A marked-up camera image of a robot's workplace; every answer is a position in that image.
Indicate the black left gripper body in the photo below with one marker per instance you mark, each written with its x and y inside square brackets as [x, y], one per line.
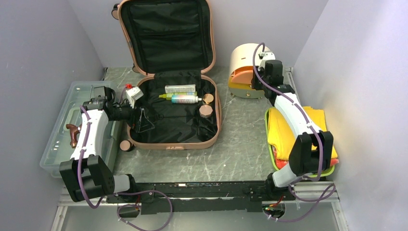
[127, 113]

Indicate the cream orange drawer cabinet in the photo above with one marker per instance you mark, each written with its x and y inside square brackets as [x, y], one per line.
[242, 61]

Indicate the lime green plastic tray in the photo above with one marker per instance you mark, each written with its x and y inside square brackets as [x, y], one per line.
[272, 148]

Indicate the pastel cosmetic tube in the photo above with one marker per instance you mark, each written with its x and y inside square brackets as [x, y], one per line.
[185, 99]

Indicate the white cosmetic box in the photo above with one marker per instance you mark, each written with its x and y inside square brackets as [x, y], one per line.
[180, 88]

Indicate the rose gold round jar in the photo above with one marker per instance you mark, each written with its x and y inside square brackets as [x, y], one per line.
[208, 99]

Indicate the yellow cloth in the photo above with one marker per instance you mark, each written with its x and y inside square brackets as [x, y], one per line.
[280, 134]

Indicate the red white tie-dye cloth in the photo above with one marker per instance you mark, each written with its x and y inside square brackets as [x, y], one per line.
[281, 163]

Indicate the pink hard-shell suitcase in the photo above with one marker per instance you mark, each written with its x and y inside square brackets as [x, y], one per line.
[171, 43]

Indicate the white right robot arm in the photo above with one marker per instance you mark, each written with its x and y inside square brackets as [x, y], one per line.
[312, 149]

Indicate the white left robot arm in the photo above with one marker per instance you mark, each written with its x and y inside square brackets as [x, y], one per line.
[86, 175]

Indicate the clear plastic storage box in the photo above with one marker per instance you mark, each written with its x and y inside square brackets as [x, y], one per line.
[58, 148]

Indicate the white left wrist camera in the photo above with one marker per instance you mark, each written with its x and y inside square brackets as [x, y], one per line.
[133, 94]

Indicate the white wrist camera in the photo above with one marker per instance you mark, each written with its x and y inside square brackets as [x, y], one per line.
[265, 56]
[133, 94]

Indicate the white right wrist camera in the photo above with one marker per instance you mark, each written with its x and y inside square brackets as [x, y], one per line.
[265, 56]

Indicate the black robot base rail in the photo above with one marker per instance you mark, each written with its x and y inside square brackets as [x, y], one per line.
[251, 196]

